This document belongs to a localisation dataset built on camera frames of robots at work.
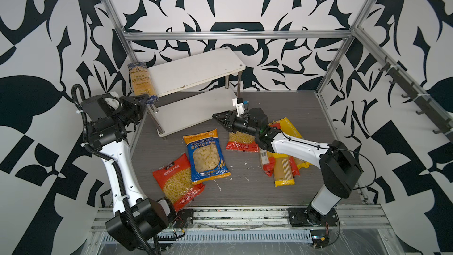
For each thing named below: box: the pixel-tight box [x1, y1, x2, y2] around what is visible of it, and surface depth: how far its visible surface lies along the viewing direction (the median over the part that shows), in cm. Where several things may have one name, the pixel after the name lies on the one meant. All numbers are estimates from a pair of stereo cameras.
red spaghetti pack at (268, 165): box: [260, 148, 276, 178], surface depth 88 cm
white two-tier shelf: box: [147, 47, 246, 140], surface depth 97 cm
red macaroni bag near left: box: [152, 152, 206, 212], surface depth 82 cm
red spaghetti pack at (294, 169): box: [289, 155, 301, 178], surface depth 86 cm
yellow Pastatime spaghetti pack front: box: [273, 152, 296, 188], surface depth 85 cm
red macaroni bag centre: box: [225, 131, 259, 153], surface depth 95 cm
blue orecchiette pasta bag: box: [182, 128, 232, 185], surface depth 89 cm
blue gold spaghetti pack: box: [127, 61, 160, 105], surface depth 74 cm
